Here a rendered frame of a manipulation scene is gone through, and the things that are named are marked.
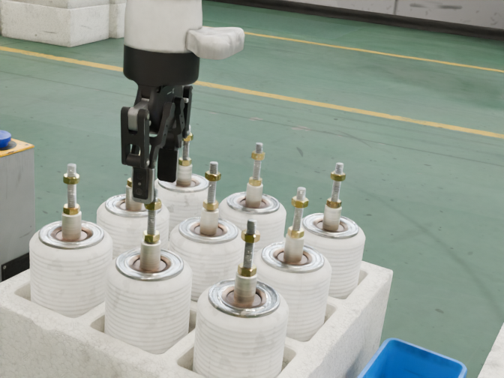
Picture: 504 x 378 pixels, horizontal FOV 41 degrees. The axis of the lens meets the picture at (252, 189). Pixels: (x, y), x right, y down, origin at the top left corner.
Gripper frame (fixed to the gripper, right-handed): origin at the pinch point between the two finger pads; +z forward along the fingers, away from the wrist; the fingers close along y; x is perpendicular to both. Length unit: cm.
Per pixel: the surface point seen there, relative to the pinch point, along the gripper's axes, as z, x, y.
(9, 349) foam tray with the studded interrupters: 23.1, -15.7, 3.8
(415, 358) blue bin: 24.8, 31.2, -16.2
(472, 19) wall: 21, 63, -513
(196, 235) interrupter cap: 9.9, 2.1, -9.0
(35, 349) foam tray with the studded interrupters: 21.2, -11.6, 4.9
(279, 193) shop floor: 35, -3, -93
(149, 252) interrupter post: 8.1, 0.1, 1.1
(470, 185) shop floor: 35, 46, -126
